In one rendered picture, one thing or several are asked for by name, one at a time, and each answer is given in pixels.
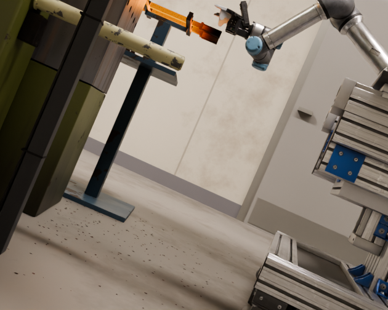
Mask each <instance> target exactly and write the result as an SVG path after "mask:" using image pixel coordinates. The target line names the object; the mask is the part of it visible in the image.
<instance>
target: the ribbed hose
mask: <svg viewBox="0 0 388 310"><path fill-rule="evenodd" d="M40 12H41V10H39V9H37V10H35V9H33V11H31V10H29V11H28V13H27V15H26V17H25V20H24V22H23V25H22V27H21V29H20V32H19V34H18V36H17V38H18V39H19V40H21V41H23V42H25V43H27V44H29V45H31V46H34V47H38V45H39V42H40V40H41V38H42V36H43V33H44V30H45V29H46V26H47V24H48V20H47V19H46V18H45V17H44V16H42V15H40Z"/></svg>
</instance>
